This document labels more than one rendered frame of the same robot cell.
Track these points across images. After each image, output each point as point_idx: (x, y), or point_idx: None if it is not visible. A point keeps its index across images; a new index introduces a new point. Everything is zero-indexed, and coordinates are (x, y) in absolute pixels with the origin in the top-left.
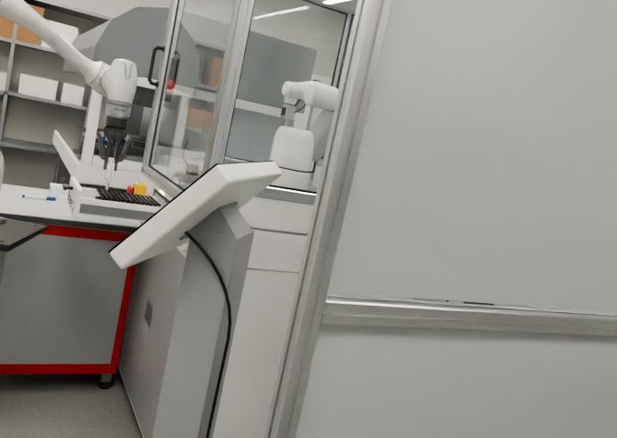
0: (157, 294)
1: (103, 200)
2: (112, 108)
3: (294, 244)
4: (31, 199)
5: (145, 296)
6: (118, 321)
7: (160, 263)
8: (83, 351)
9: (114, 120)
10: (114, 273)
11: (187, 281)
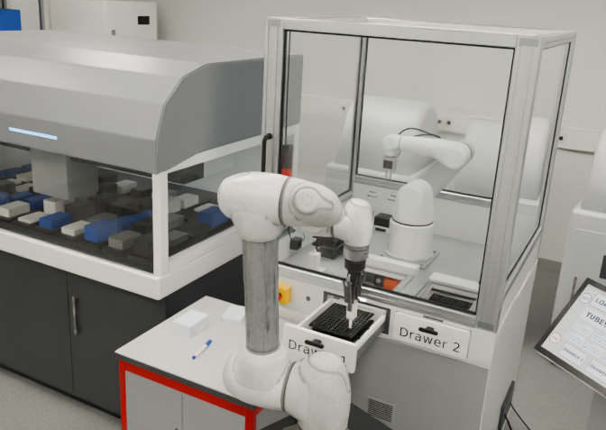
0: (397, 393)
1: (360, 341)
2: (362, 255)
3: (513, 307)
4: (203, 356)
5: (357, 394)
6: None
7: (390, 365)
8: None
9: (362, 265)
10: None
11: None
